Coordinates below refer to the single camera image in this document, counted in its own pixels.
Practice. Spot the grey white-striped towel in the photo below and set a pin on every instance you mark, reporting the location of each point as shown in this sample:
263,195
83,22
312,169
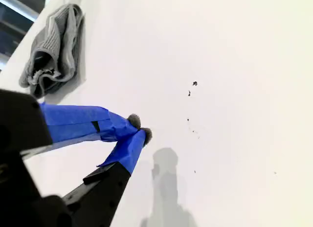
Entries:
49,46

